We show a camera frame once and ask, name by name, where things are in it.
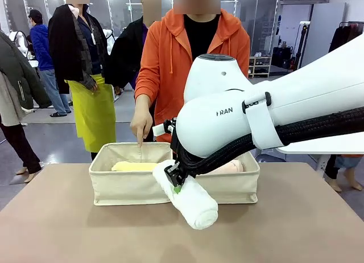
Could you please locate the black suitcase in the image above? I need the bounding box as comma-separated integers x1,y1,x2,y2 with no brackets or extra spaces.
271,46,294,69

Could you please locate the person in black jacket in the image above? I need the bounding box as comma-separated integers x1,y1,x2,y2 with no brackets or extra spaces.
109,0,163,96

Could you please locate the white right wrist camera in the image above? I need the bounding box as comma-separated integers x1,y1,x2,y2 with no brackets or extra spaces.
151,118,177,137

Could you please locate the black braided cable bundle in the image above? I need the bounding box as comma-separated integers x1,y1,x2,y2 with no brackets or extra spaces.
172,106,364,179

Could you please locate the pink towel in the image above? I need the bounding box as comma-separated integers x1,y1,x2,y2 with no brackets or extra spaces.
210,159,246,176

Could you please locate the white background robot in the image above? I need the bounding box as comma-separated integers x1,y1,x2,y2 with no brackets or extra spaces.
8,30,30,58

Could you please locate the yellow towel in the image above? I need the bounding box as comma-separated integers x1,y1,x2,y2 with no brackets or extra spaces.
111,160,160,172

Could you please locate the person in orange hoodie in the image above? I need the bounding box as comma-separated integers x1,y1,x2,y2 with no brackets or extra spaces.
134,0,251,162

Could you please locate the black tripod pole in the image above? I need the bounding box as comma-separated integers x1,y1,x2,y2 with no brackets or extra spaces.
293,20,311,71

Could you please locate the person's right hand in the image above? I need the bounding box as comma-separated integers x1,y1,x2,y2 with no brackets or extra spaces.
130,99,154,148

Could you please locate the white towel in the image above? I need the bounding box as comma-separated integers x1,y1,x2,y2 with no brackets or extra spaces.
152,159,220,231

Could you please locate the figure in black coat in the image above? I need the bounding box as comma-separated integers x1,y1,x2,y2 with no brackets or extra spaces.
48,0,120,95

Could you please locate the person in blue jacket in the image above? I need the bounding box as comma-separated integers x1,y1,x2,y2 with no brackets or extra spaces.
27,9,72,118

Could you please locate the beige fabric basket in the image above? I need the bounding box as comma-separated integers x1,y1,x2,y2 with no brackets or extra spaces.
88,142,175,207
195,150,260,204

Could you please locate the white side table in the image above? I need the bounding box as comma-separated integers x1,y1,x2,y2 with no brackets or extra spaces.
275,131,364,172

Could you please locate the white strap on right arm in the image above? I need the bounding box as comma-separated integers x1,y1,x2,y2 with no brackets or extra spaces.
242,91,285,150

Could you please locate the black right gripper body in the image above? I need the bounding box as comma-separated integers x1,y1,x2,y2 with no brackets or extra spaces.
164,161,188,187

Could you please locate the white shoe rack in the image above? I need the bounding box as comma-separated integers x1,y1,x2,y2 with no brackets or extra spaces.
247,55,272,79

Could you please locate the clothes rack with dark garments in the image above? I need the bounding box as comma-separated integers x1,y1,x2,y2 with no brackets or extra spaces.
328,20,364,54

